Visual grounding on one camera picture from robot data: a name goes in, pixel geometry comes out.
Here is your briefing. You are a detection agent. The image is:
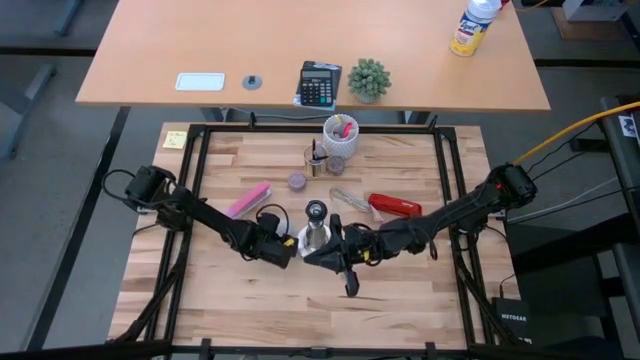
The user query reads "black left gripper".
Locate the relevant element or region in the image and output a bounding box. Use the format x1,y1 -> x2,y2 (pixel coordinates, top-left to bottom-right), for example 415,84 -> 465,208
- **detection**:
227,211 -> 300,271

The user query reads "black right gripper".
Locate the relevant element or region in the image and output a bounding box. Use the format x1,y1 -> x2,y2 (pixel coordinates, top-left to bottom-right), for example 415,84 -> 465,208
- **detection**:
302,213 -> 406,299

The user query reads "silver metal table lamp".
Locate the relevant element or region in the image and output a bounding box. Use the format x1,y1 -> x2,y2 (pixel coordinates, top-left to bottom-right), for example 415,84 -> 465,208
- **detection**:
295,199 -> 335,258

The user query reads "pink white stapler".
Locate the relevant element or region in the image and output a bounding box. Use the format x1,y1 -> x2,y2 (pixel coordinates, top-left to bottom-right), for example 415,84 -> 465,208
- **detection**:
223,180 -> 274,221

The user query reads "red stapler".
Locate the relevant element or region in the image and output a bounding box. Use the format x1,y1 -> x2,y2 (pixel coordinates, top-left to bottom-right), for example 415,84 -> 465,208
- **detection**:
367,192 -> 424,219

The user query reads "purple glitter tape roll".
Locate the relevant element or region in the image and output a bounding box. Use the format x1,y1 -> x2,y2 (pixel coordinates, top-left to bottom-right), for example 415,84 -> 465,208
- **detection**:
325,155 -> 347,177

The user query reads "black pen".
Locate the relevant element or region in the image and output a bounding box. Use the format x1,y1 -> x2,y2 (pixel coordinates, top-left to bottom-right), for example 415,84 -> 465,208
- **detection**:
310,138 -> 329,164

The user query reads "white ribbed pen cup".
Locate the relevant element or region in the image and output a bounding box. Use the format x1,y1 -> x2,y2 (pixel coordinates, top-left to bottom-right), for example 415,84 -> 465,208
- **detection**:
321,113 -> 361,161

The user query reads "yellow sticky note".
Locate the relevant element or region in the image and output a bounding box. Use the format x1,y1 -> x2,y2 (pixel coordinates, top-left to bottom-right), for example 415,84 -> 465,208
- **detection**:
161,130 -> 189,151

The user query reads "black calculator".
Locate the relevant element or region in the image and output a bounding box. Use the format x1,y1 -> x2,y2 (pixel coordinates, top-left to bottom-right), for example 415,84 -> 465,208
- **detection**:
293,60 -> 344,112
298,67 -> 335,108

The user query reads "potted green succulent plant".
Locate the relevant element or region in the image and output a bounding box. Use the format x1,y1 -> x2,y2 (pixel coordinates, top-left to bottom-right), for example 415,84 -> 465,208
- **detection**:
346,57 -> 393,105

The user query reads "white rectangular tray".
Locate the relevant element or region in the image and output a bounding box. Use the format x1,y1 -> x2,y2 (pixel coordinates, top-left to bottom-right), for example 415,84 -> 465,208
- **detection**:
174,72 -> 227,92

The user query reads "orange wooden desk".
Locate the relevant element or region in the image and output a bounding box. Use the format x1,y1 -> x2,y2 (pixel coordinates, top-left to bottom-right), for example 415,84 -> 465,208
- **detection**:
74,0 -> 552,114

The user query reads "Lysol wipes canister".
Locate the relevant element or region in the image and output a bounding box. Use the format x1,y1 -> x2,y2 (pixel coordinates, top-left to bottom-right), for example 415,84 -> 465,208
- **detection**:
448,0 -> 503,58

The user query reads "grey metal desk foot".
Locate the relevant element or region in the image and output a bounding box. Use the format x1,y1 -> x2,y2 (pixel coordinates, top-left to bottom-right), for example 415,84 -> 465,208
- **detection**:
0,62 -> 57,162

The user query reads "grey box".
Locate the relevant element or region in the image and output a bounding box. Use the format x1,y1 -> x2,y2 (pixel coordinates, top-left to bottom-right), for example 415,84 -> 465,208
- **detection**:
561,0 -> 627,23

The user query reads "gold wire mesh cup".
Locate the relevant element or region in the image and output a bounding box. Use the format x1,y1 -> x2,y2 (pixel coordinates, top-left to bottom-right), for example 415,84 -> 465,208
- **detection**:
302,142 -> 330,179

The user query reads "black Netgear network switch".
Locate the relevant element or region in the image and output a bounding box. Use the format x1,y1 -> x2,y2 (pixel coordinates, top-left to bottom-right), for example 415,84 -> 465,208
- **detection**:
490,296 -> 535,347

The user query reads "thick yellow cable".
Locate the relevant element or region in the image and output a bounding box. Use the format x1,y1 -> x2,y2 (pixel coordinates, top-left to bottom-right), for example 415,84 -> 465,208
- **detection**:
509,99 -> 640,167

